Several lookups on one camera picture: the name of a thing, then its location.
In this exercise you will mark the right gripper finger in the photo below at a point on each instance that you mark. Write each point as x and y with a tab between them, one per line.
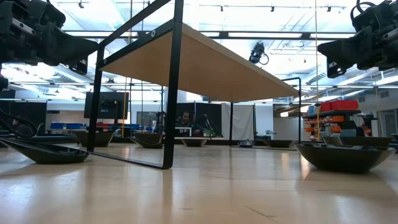
342	60
354	42

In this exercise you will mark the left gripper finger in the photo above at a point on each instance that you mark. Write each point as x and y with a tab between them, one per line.
65	39
71	57

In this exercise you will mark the black wavy square bowl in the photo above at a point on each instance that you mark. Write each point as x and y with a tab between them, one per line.
104	139
357	141

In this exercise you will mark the black leaf-shaped plate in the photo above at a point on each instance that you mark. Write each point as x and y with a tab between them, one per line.
342	160
194	142

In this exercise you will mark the small black square plate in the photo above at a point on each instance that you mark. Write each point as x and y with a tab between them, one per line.
278	143

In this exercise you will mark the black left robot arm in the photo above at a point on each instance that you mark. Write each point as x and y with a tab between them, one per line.
2	83

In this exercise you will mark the red storage bin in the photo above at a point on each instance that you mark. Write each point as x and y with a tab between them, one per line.
345	105
326	107

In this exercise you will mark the storage rack with orange bins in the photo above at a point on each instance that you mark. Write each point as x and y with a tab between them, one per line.
331	112

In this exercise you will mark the black monitor screen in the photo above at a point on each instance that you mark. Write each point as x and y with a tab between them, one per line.
107	105

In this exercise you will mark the black partition panel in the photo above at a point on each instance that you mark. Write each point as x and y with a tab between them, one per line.
213	113
31	113

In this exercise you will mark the person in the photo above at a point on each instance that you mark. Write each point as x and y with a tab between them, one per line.
21	129
185	118

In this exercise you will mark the black teardrop plate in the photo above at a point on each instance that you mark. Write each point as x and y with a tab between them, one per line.
147	145
46	155

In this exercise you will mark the black wavy square plate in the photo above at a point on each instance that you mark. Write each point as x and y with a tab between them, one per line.
149	136

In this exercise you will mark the white curtain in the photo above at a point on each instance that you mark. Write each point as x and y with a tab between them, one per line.
241	121

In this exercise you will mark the dark domed object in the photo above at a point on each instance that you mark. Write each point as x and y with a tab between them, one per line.
246	144

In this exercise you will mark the wooden tray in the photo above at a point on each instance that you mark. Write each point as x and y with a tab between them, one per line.
202	65

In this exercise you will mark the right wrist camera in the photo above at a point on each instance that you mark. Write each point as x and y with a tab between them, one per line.
368	18

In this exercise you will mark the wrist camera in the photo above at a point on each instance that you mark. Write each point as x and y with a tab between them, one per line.
49	14
368	18

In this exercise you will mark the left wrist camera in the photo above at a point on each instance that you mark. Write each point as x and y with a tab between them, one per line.
49	14

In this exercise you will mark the black overhead camera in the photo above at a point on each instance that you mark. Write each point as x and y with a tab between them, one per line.
257	51

